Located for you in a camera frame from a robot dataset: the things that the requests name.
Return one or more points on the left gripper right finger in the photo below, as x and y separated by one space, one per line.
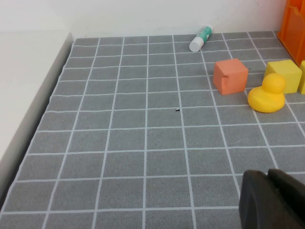
293 193

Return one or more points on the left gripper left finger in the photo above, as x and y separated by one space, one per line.
257 205

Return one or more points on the orange plastic cutlery crate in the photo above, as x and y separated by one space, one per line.
293 35

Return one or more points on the yellow rubber duck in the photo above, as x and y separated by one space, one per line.
264 100

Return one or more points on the yellow foam cube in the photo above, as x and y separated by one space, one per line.
303 78
289 71

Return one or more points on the grey grid-pattern table mat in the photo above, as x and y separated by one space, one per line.
143 143

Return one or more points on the salmon orange foam cube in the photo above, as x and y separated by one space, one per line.
228 76

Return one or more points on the white green glue stick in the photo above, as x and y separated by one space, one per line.
197 43

